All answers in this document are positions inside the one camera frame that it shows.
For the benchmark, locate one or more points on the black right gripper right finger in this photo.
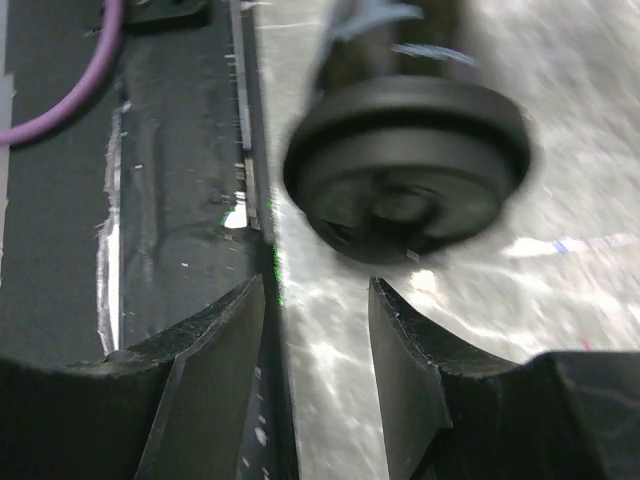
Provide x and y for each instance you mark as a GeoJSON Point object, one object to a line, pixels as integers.
{"type": "Point", "coordinates": [450, 410]}

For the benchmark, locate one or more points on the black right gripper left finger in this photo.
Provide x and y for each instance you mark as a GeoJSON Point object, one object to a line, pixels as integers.
{"type": "Point", "coordinates": [170, 407]}

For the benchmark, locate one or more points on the black takeout coffee cup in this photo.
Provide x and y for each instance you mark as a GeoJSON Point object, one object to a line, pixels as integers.
{"type": "Point", "coordinates": [363, 40]}

